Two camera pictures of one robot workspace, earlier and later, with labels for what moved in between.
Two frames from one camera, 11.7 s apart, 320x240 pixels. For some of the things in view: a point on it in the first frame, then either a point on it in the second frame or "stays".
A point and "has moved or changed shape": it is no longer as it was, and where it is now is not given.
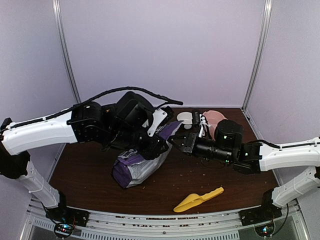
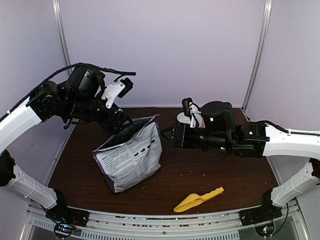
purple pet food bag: (131, 167) has moved or changed shape
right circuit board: (265, 230) stays
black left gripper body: (149, 152) -> (106, 122)
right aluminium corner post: (260, 51) stays
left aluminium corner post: (56, 7) stays
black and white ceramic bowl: (186, 117) stays
